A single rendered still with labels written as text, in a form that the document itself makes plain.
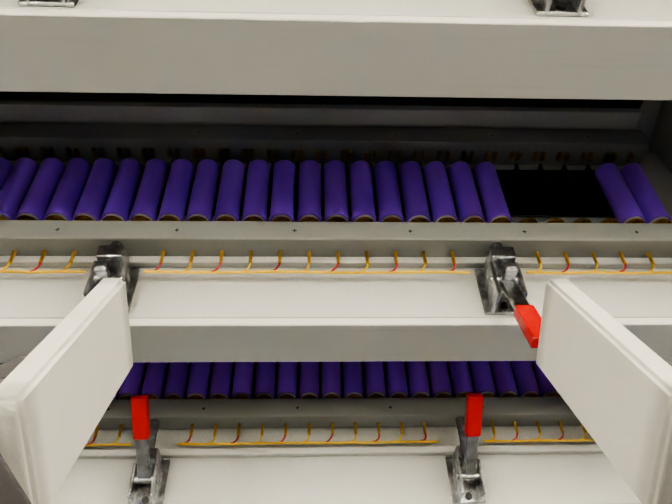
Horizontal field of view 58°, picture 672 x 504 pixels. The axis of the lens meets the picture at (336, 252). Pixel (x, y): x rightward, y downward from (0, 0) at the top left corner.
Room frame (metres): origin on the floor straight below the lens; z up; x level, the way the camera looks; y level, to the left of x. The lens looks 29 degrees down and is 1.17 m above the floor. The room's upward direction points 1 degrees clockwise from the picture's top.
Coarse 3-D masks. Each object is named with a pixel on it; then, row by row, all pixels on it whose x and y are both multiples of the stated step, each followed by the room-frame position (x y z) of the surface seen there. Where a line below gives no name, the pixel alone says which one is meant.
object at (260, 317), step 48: (0, 288) 0.35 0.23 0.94; (48, 288) 0.35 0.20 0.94; (144, 288) 0.35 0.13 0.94; (192, 288) 0.35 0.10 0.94; (240, 288) 0.35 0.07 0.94; (288, 288) 0.36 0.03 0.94; (336, 288) 0.36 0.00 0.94; (384, 288) 0.36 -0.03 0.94; (432, 288) 0.36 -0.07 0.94; (528, 288) 0.36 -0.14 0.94; (624, 288) 0.37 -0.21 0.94; (0, 336) 0.32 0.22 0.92; (144, 336) 0.33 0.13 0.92; (192, 336) 0.33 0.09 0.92; (240, 336) 0.33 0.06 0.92; (288, 336) 0.33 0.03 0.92; (336, 336) 0.33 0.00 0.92; (384, 336) 0.33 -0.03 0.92; (432, 336) 0.34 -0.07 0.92; (480, 336) 0.34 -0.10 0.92
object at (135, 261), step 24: (0, 264) 0.36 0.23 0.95; (24, 264) 0.36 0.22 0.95; (48, 264) 0.37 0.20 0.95; (72, 264) 0.37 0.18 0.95; (144, 264) 0.37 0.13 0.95; (168, 264) 0.37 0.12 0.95; (192, 264) 0.37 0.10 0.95; (216, 264) 0.37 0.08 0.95; (240, 264) 0.37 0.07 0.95; (264, 264) 0.37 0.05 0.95; (288, 264) 0.37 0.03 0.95; (312, 264) 0.37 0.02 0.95; (360, 264) 0.38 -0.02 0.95; (384, 264) 0.38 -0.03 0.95; (408, 264) 0.38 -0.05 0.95; (432, 264) 0.38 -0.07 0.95; (456, 264) 0.38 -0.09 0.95; (480, 264) 0.38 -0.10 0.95; (528, 264) 0.38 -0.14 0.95; (552, 264) 0.38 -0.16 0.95; (576, 264) 0.38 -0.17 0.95; (600, 264) 0.38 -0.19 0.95; (648, 264) 0.38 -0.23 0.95
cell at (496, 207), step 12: (480, 168) 0.46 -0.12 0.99; (492, 168) 0.46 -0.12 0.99; (480, 180) 0.45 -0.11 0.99; (492, 180) 0.45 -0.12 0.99; (480, 192) 0.44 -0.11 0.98; (492, 192) 0.43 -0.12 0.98; (492, 204) 0.42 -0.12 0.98; (504, 204) 0.42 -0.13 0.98; (492, 216) 0.41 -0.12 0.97; (504, 216) 0.41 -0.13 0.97
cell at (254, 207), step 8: (256, 160) 0.46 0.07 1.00; (248, 168) 0.46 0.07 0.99; (256, 168) 0.45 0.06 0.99; (264, 168) 0.45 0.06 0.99; (248, 176) 0.44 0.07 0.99; (256, 176) 0.44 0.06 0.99; (264, 176) 0.44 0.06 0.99; (248, 184) 0.43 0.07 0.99; (256, 184) 0.43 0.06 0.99; (264, 184) 0.43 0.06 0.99; (248, 192) 0.42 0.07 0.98; (256, 192) 0.42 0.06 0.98; (264, 192) 0.43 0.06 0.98; (248, 200) 0.42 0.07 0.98; (256, 200) 0.41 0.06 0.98; (264, 200) 0.42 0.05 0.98; (248, 208) 0.41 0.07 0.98; (256, 208) 0.41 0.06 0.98; (264, 208) 0.41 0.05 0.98; (248, 216) 0.40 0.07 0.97; (256, 216) 0.40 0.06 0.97; (264, 216) 0.40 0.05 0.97
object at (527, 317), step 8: (504, 272) 0.35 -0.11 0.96; (512, 272) 0.34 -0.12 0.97; (504, 280) 0.35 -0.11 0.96; (512, 280) 0.35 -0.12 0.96; (504, 288) 0.34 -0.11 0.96; (512, 288) 0.34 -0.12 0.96; (512, 296) 0.33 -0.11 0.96; (520, 296) 0.33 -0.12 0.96; (512, 304) 0.32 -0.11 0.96; (520, 304) 0.32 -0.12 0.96; (528, 304) 0.32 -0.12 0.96; (520, 312) 0.30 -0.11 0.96; (528, 312) 0.30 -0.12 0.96; (536, 312) 0.30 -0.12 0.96; (520, 320) 0.30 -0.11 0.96; (528, 320) 0.30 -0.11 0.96; (536, 320) 0.30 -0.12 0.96; (528, 328) 0.29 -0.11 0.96; (536, 328) 0.29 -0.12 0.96; (528, 336) 0.28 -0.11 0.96; (536, 336) 0.28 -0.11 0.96; (536, 344) 0.28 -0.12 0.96
